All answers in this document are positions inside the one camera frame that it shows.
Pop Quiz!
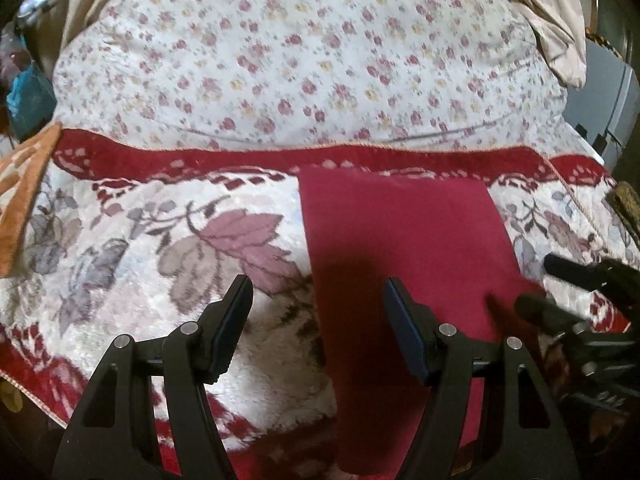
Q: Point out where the teal plastic bag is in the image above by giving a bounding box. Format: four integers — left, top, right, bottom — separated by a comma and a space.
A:
5, 60, 56, 141

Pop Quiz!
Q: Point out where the orange patterned cloth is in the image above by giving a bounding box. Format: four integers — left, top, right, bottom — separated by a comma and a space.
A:
0, 122, 63, 278

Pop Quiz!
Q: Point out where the beige cloth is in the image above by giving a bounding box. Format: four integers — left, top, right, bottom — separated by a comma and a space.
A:
500, 0, 588, 88

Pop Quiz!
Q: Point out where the dark red cloth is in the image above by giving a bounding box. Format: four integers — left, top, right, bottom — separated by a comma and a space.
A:
298, 165, 548, 476

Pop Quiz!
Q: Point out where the white appliance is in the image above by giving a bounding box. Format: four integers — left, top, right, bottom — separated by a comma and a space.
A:
565, 35, 637, 161

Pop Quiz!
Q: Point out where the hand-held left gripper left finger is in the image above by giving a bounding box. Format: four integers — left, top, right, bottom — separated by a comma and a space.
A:
52, 274, 254, 480

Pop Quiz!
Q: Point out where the white floral pillow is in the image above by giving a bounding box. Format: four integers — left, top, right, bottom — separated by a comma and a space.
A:
52, 0, 568, 153

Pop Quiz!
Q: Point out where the red and white leaf blanket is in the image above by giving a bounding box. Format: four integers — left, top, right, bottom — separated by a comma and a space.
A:
0, 127, 640, 480

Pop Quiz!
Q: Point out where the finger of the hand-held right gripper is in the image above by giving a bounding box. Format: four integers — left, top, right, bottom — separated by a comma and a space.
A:
515, 294, 601, 341
542, 252, 640, 295

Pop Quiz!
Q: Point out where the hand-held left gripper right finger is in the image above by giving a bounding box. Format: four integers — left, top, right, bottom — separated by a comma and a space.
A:
382, 276, 586, 480

